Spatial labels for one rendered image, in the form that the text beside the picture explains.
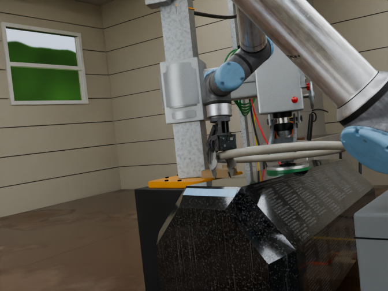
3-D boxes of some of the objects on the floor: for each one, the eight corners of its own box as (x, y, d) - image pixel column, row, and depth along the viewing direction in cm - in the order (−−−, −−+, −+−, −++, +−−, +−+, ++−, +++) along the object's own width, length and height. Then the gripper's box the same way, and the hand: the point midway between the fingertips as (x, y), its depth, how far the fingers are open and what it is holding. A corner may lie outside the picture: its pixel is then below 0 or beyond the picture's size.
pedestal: (139, 297, 309) (127, 189, 307) (202, 268, 358) (192, 175, 355) (213, 316, 264) (200, 190, 262) (273, 280, 313) (262, 174, 311)
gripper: (208, 116, 154) (212, 179, 153) (241, 115, 158) (246, 176, 156) (200, 120, 163) (204, 179, 161) (232, 119, 166) (236, 176, 165)
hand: (222, 174), depth 162 cm, fingers closed on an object, 5 cm apart
